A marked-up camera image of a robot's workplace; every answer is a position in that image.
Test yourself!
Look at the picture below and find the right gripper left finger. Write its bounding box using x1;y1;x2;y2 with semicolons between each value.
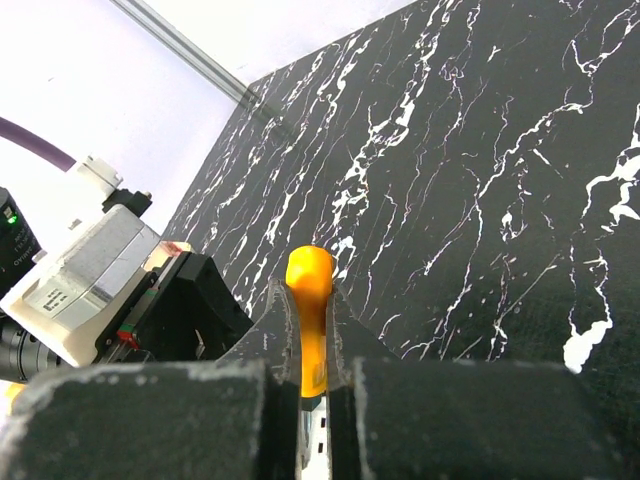
216;279;302;389

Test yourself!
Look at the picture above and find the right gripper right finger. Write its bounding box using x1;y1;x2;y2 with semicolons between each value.
326;286;399;390

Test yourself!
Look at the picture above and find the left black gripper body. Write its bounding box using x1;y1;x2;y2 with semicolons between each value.
0;252;255;384

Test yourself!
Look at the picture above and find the white remote control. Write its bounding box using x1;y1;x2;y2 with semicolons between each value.
300;395;330;480

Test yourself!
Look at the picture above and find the yellow mug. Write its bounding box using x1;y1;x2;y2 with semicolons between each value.
1;382;25;415

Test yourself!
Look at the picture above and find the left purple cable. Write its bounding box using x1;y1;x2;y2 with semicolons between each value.
0;117;77;174

